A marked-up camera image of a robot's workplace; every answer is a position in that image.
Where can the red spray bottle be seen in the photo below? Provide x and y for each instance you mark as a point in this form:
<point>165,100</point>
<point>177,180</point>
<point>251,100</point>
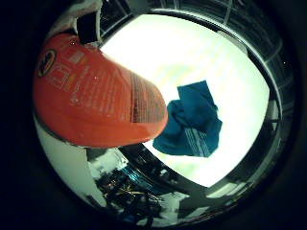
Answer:
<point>96,96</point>

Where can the blue cloth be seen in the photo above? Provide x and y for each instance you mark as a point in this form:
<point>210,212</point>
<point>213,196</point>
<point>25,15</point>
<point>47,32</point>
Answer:
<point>192,124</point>

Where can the white tablecloth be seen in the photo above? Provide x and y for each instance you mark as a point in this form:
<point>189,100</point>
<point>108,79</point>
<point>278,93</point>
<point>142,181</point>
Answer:
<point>198,57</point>

